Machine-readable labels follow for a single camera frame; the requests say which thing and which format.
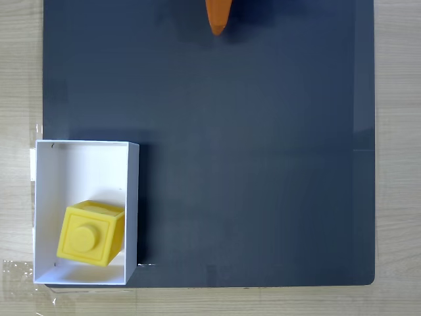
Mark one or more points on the clear adhesive tape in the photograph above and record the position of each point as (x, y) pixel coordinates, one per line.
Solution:
(18, 276)

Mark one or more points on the white open cardboard box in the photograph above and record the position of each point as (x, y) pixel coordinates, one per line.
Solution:
(82, 164)

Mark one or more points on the dark grey textured mat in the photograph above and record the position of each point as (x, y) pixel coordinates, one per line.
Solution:
(230, 164)

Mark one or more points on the yellow toy block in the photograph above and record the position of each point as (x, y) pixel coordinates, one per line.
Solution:
(85, 237)

